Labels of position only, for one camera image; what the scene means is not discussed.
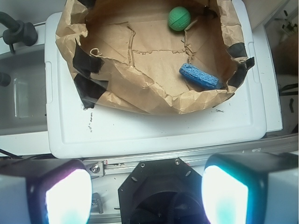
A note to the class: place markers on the aluminium extrusion rail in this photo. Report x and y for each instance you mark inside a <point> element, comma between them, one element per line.
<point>102,166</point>

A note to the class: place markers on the crumpled brown paper bag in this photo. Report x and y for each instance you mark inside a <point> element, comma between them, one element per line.
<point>122,53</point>

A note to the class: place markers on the dark grey clamp knob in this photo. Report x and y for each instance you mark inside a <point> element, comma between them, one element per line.
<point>17,31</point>

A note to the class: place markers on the clear plastic container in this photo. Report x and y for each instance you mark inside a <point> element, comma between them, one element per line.
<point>23,91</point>

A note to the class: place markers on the green rubber ball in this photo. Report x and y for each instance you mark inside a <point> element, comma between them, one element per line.
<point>179,18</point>

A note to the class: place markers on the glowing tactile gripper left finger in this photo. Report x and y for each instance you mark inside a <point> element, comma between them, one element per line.
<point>44,191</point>

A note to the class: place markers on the blue rolled sponge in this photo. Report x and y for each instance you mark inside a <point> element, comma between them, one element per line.
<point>200,78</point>

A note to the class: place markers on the black octagonal mount plate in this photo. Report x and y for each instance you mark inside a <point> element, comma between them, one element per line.
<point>162,192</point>

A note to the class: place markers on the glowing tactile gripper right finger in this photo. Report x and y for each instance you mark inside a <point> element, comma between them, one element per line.
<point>258,188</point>

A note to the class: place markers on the white plastic bin lid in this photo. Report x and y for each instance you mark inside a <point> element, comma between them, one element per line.
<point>76,132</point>

